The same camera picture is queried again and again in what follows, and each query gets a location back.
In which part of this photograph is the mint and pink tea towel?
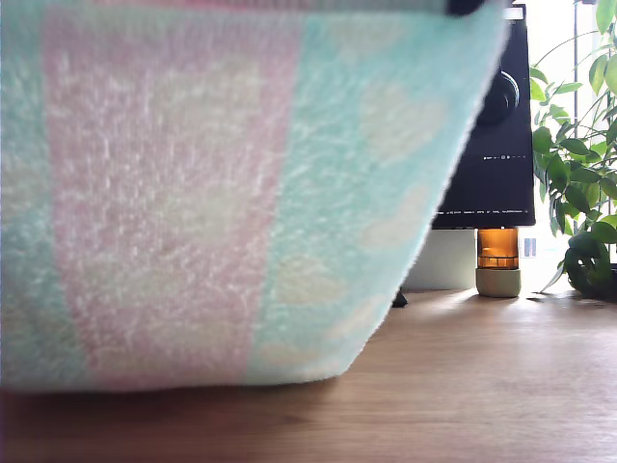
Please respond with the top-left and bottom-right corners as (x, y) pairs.
(0, 0), (512, 392)

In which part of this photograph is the black over-ear headphones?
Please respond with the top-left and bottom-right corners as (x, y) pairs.
(474, 69), (522, 127)

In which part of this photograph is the black monitor showing code editor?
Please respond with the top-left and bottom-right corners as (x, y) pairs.
(431, 4), (537, 231)

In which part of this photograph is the amber glass jar pale base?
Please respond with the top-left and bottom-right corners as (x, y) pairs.
(474, 227), (523, 298)

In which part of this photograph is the green leafy houseplant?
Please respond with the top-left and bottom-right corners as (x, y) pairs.
(528, 0), (617, 300)

